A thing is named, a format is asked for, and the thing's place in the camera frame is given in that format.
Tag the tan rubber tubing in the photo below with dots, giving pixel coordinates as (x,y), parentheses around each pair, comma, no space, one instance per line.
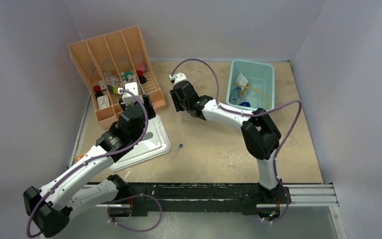
(266,100)

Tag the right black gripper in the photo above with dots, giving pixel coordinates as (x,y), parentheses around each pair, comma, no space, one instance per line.
(175,98)

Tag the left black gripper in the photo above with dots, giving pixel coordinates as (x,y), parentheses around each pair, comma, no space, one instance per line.
(146,104)

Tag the orange printed card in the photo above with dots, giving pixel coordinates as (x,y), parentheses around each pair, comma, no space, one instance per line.
(78,158)

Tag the small blue-capped test tube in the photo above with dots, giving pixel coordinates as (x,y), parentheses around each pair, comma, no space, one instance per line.
(177,151)

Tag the teal plastic bin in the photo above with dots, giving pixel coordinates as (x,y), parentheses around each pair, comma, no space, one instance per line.
(251,85)

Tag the small white plastic packet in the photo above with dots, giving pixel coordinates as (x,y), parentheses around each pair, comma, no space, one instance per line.
(241,80)

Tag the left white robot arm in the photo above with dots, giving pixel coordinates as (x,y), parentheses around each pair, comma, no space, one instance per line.
(51,207)

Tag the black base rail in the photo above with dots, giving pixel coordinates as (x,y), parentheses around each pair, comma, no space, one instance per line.
(244,198)

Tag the graduated cylinder blue base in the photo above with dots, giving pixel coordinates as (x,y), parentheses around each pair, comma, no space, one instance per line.
(245,104)

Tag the white storage box lid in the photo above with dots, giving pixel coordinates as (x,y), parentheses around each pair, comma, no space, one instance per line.
(154,143)

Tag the clear test tube rack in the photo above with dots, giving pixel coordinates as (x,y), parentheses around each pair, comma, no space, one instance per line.
(185,116)

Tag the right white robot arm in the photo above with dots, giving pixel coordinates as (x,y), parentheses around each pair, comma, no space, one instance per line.
(260,134)

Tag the pink plastic organizer rack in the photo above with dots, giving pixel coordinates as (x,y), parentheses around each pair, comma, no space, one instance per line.
(122,53)

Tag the blue safety glasses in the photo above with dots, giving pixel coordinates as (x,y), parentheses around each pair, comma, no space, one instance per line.
(235,97)

